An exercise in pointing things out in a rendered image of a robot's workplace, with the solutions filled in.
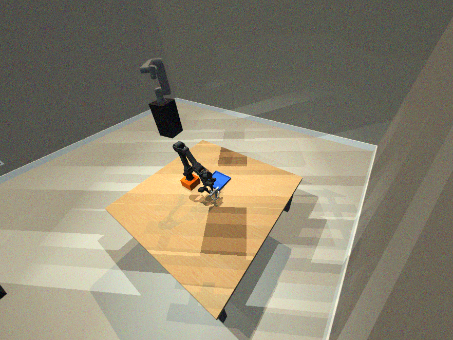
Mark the blue tray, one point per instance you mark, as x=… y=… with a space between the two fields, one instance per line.
x=221 y=181

